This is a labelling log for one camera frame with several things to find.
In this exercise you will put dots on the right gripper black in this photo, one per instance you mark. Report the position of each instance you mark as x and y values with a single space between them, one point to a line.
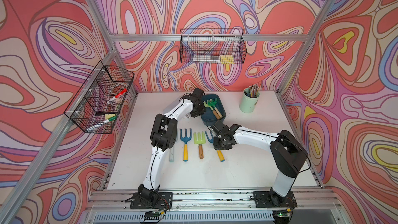
216 146

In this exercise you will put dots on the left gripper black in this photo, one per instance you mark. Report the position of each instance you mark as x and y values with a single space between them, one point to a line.
202 109

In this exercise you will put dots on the blue tool yellow handle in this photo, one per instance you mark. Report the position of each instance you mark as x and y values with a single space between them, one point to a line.
210 139

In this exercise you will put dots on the teal storage box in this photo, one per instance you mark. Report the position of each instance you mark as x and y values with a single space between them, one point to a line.
208 118

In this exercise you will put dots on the dark blue rake yellow handle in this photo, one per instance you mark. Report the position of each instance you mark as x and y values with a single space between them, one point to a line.
185 138

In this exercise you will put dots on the light blue rake white handle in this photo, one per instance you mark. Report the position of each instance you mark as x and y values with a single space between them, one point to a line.
172 152

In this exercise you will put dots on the light green rake wooden handle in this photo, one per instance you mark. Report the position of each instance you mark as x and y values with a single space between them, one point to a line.
206 105

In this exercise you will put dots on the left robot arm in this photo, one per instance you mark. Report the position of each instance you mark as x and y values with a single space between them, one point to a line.
163 137

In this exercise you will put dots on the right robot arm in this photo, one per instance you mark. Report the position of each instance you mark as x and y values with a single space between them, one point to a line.
289 156

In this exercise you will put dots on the translucent plastic case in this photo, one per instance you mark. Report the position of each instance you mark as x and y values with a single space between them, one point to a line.
170 107

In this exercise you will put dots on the green pencil cup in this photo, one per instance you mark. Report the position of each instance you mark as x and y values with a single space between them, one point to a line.
247 104

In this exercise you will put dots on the yellow eraser in basket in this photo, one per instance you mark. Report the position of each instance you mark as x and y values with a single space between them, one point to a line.
227 59

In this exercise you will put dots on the pencils in cup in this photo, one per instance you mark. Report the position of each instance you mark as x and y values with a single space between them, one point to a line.
252 91

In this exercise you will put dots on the red marker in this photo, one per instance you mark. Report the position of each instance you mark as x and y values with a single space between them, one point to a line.
118 96

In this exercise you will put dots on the green white marker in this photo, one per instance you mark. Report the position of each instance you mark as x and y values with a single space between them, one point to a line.
104 125

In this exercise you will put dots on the back wire basket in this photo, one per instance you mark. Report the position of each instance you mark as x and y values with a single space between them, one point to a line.
205 45

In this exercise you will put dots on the wire basket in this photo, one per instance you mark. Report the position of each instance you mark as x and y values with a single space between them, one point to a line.
105 81
205 45

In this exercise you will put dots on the left wire basket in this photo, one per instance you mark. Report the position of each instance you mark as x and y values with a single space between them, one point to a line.
105 81

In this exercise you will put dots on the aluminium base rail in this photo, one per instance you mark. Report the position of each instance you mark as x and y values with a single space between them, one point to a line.
306 206

